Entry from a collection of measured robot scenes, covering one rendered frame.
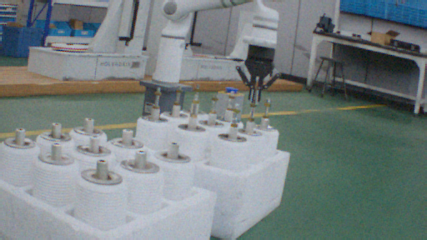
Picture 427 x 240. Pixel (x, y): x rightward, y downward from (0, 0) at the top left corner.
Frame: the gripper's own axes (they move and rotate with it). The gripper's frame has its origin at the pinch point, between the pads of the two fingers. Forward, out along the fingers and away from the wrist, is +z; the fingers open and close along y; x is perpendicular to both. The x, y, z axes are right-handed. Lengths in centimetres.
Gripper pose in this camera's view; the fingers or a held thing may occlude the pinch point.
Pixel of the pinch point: (254, 96)
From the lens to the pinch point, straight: 139.5
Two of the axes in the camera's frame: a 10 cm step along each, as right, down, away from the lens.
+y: -9.6, -1.8, 2.1
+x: -2.4, 1.4, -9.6
